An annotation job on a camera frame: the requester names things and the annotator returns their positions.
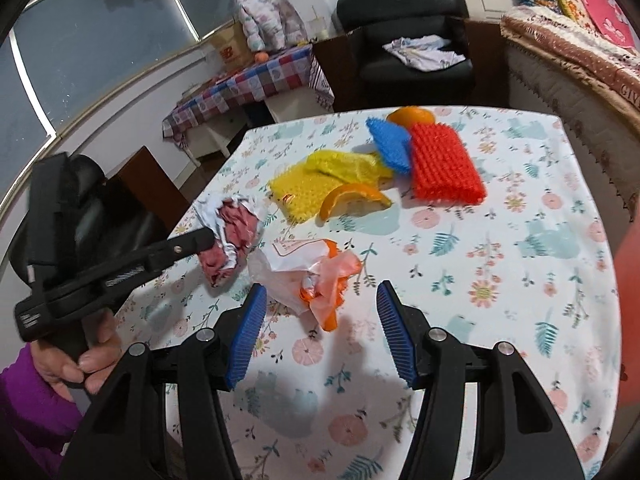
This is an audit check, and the orange white plastic bag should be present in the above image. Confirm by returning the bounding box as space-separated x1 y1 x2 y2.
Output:
247 238 362 332

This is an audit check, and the red white wrapper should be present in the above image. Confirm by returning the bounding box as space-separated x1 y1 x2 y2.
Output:
193 194 265 287

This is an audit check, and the yellow foam fruit net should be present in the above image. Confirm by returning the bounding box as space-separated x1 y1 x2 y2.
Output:
268 150 394 223

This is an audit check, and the curved orange peel strip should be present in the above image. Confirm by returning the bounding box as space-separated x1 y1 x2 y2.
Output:
318 183 393 222

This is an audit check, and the red foam fruit net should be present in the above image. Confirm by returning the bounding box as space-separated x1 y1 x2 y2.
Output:
409 122 487 206

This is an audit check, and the blue foam fruit net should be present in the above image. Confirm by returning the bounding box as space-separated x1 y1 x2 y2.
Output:
366 117 411 176

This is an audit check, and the orange peel half dome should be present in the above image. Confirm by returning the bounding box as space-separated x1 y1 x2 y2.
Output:
386 106 436 130

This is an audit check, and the purple sleeve forearm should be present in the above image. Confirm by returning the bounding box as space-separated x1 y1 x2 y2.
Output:
1 346 82 479

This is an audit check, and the pink plastic trash bucket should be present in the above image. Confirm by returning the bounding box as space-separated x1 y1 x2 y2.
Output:
614 218 640 406

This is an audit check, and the person's left hand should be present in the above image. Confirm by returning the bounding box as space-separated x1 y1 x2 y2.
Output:
29 309 122 402

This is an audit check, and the floral tablecloth on table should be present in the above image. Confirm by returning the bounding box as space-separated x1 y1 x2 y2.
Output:
114 104 624 480

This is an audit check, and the plaid cloth side table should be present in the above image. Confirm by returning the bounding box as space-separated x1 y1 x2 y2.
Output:
162 44 335 150

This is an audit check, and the brown paper bag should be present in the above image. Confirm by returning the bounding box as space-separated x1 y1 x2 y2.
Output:
209 22 254 73

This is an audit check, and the small orange fruit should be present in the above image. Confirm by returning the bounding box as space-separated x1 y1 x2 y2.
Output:
254 51 270 63

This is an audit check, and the white cloth on armchair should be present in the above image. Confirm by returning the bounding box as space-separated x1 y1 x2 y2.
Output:
383 35 466 73

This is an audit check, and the black leather armchair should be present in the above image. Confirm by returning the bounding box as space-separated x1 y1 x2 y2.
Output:
311 0 507 111

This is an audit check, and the hanging floral puffer jacket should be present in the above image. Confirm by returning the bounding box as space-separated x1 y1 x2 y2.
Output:
234 0 308 53

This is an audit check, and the plastic cup with straw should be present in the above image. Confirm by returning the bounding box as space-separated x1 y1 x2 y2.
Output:
307 8 330 42

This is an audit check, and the bed with brown blanket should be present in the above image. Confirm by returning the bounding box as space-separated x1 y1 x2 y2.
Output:
500 26 639 249

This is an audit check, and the floral white quilt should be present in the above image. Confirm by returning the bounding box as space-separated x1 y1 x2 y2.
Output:
500 6 639 110

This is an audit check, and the yellow floral pillow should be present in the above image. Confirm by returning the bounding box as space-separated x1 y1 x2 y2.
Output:
558 0 596 32

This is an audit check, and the pink floral pillow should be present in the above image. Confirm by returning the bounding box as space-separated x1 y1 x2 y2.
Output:
582 0 639 49

